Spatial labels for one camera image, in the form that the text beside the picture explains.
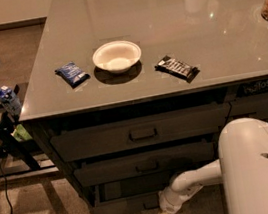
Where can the black metal stand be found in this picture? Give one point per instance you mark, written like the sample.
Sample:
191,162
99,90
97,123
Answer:
0,133

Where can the green packet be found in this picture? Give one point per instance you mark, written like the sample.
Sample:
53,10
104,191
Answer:
20,134

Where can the black candy bar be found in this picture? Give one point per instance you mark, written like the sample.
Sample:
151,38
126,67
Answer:
177,68

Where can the drawer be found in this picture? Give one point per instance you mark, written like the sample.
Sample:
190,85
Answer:
130,195
144,163
254,107
148,130

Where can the white bowl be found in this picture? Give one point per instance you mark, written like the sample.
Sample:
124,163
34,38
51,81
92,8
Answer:
117,56

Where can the blue snack packet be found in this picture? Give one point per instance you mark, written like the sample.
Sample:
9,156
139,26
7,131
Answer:
72,74

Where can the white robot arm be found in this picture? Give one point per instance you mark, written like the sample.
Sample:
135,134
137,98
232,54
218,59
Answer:
242,168

